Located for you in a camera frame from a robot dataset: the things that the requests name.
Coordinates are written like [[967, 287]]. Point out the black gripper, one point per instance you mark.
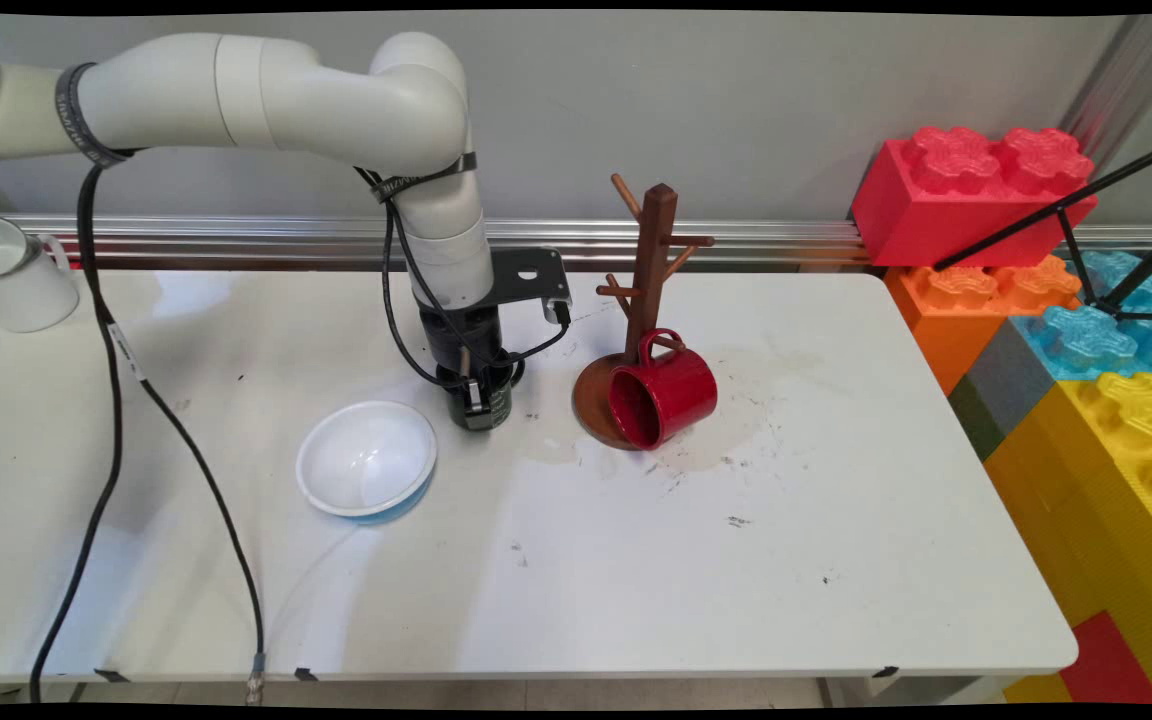
[[483, 330]]

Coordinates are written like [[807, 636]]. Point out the green enamel mug white script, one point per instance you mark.
[[496, 410]]

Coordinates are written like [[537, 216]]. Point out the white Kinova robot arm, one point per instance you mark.
[[236, 95]]

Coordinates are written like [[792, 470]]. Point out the white bowl blue outside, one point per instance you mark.
[[366, 455]]

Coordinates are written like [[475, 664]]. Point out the red enamel mug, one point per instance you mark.
[[678, 392]]

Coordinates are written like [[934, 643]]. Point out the brown wooden mug tree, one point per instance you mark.
[[656, 240]]

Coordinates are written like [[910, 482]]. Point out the orange giant building block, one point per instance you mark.
[[946, 320]]

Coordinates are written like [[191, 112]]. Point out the dark green giant building block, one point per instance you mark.
[[976, 420]]

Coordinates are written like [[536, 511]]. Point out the grey giant building block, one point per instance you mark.
[[1011, 375]]

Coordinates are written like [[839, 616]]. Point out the black tripod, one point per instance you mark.
[[1036, 217]]

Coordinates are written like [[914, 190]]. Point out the blue giant building block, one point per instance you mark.
[[1086, 340]]

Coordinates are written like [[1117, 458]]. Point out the yellow giant building block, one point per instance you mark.
[[1086, 480]]

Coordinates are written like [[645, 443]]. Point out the small red giant building block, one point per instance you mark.
[[1106, 665]]

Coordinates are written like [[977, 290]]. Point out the slanted aluminium profile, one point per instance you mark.
[[1126, 80]]

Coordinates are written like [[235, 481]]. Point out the horizontal aluminium rail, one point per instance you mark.
[[816, 240]]

